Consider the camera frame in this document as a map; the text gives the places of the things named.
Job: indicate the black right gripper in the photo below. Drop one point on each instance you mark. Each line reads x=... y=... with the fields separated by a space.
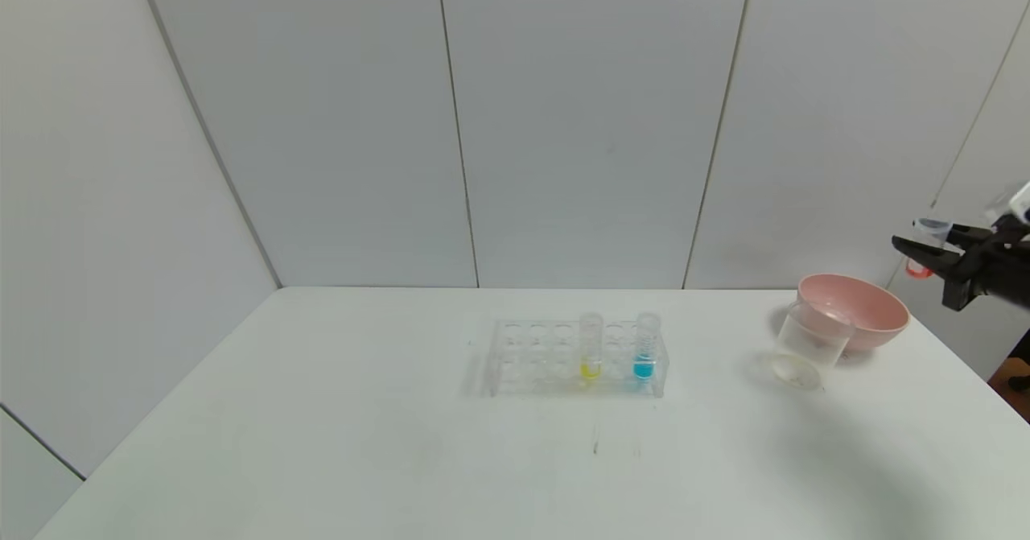
x=968 y=269

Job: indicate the red pigment test tube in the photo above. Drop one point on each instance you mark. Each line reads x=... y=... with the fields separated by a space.
x=917 y=269

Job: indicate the yellow pigment test tube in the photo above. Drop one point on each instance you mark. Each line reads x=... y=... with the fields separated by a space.
x=591 y=363

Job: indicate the clear plastic beaker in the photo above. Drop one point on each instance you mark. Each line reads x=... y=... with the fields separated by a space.
x=809 y=347

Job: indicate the blue pigment test tube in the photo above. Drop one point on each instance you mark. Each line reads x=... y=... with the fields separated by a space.
x=644 y=363

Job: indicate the clear plastic test tube rack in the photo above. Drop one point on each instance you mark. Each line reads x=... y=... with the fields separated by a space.
x=539 y=359

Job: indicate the pink bowl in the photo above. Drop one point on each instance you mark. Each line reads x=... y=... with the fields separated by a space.
x=873 y=315

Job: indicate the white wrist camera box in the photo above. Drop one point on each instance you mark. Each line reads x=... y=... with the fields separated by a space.
x=1020 y=204

